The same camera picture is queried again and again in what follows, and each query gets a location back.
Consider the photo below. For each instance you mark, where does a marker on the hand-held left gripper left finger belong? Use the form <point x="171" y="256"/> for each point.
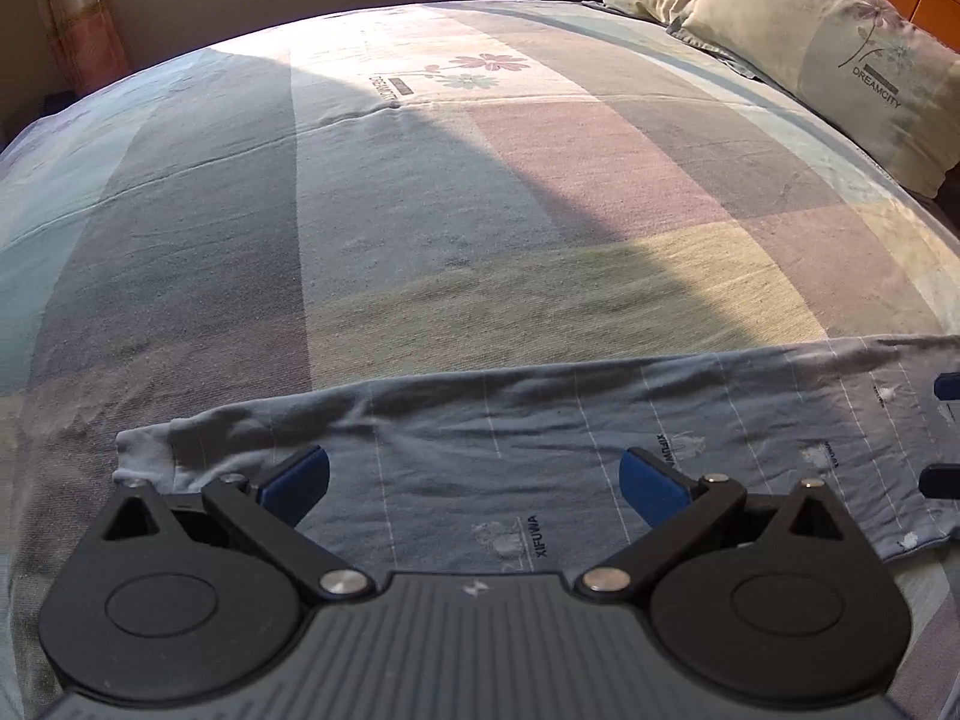
<point x="296" y="480"/>

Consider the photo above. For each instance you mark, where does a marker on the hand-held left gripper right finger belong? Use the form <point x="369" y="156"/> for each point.
<point x="652" y="484"/>

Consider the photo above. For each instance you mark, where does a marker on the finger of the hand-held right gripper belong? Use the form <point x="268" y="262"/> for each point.
<point x="949" y="385"/>
<point x="943" y="481"/>

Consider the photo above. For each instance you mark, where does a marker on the grey printed pants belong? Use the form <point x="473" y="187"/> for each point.
<point x="525" y="427"/>

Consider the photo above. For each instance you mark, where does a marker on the bed with patchwork floral sheet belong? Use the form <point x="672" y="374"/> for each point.
<point x="375" y="202"/>

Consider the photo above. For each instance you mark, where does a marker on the beige printed pillow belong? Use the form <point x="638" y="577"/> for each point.
<point x="810" y="52"/>

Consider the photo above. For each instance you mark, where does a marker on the pink striped curtain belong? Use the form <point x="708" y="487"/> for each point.
<point x="79" y="22"/>

